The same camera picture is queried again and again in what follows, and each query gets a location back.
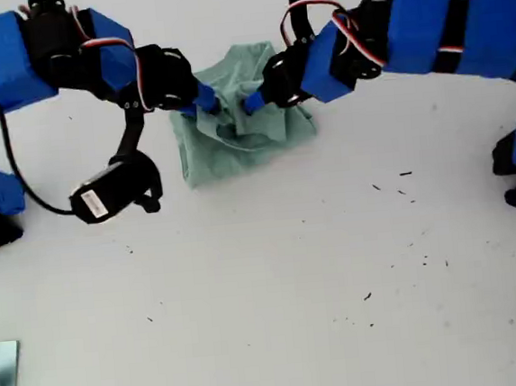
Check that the black camera box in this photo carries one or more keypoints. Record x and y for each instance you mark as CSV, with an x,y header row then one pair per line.
x,y
104,195

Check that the light green t shirt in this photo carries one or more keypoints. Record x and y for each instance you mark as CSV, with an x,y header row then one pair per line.
x,y
219,160

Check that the black camera stalk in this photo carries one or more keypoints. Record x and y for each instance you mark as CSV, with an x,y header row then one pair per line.
x,y
131,127
300,17

